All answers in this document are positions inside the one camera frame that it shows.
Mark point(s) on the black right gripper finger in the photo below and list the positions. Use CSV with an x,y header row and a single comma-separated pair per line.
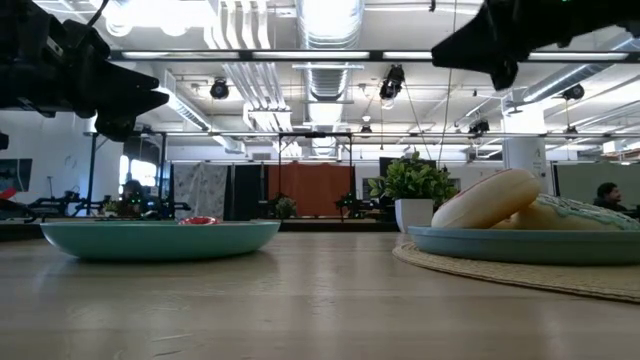
x,y
505,75
465,47

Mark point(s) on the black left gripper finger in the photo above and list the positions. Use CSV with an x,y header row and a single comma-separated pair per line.
x,y
127,82
120,112

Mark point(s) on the pink frosted donut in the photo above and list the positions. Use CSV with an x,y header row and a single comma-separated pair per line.
x,y
487,197

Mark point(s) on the red frosted donut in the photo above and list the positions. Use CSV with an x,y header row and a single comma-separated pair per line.
x,y
200,220

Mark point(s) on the green frosted donut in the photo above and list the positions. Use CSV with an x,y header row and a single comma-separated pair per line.
x,y
570,215

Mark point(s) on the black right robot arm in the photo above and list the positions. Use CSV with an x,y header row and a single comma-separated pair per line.
x,y
610,17

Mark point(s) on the background black robot arm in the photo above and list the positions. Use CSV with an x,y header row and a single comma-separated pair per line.
x,y
355,202

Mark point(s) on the black ceiling spot lamp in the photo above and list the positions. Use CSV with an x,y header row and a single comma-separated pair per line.
x,y
479,126
573,92
391,82
219,89

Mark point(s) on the black metal stand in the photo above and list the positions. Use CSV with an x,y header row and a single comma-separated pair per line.
x,y
92,170

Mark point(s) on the seated person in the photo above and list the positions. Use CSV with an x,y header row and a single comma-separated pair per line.
x,y
134,197
609,196

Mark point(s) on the grey patterned curtain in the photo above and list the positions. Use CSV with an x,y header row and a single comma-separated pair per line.
x,y
200,192

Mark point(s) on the teal plate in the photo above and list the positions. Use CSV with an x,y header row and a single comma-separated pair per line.
x,y
159,240

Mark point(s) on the green plant in white pot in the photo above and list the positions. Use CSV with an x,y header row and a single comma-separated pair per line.
x,y
415,185

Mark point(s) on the overhead light bar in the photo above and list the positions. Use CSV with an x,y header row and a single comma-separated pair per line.
x,y
310,55

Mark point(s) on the blue plate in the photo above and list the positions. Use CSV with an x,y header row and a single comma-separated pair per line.
x,y
525,245

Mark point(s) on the small background potted plant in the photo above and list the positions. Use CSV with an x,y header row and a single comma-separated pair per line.
x,y
286,207

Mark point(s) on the woven beige placemat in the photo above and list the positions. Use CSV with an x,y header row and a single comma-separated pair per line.
x,y
500,272

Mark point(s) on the orange partition panel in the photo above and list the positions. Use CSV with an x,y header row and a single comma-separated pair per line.
x,y
310,187

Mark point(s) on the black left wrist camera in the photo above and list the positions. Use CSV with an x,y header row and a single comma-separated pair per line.
x,y
50,37

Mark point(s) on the dark wall picture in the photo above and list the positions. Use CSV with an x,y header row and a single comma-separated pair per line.
x,y
14,175

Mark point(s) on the grey partition wall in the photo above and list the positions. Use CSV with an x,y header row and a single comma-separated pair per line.
x,y
575,182

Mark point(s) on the silver round air duct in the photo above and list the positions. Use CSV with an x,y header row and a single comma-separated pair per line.
x,y
327,30

